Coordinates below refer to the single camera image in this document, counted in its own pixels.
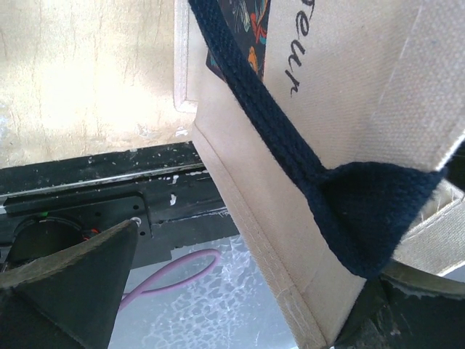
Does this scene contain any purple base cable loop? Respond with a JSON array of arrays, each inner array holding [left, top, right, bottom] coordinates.
[[120, 248, 222, 310]]

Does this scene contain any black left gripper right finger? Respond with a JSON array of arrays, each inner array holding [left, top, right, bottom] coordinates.
[[333, 262, 464, 348]]

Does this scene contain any cream canvas tote bag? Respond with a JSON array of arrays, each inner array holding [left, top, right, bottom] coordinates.
[[189, 1, 464, 348]]

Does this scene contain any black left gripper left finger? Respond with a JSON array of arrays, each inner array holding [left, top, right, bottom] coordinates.
[[1, 220, 138, 348]]

